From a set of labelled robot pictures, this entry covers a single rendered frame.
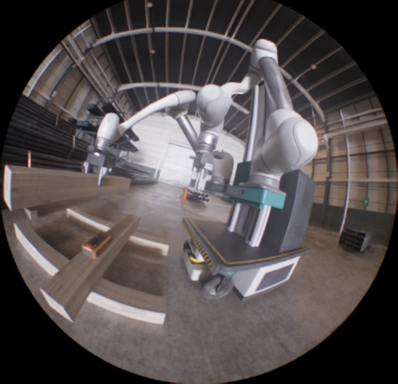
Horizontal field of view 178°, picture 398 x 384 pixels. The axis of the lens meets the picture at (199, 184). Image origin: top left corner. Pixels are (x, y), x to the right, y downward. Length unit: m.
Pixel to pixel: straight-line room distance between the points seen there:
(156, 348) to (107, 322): 0.20
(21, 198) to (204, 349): 0.76
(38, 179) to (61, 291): 0.33
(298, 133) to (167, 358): 0.81
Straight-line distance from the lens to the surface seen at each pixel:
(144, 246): 1.05
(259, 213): 0.78
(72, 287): 0.50
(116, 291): 0.61
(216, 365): 0.63
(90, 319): 0.65
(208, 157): 0.51
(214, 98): 0.43
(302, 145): 0.39
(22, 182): 0.46
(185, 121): 1.06
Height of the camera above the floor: 0.58
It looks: 1 degrees up
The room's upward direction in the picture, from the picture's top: 14 degrees clockwise
